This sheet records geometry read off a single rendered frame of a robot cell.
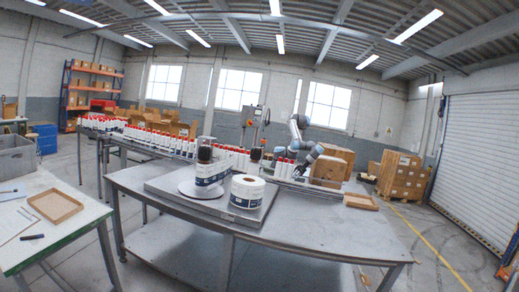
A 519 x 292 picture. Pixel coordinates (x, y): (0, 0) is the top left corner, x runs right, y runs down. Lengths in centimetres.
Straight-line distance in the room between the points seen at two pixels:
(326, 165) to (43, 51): 839
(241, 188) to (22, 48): 780
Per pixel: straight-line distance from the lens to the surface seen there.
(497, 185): 479
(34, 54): 825
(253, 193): 120
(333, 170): 199
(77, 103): 834
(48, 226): 122
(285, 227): 121
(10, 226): 130
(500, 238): 468
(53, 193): 155
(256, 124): 190
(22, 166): 192
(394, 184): 519
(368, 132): 780
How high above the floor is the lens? 143
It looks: 9 degrees down
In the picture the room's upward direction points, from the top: 10 degrees clockwise
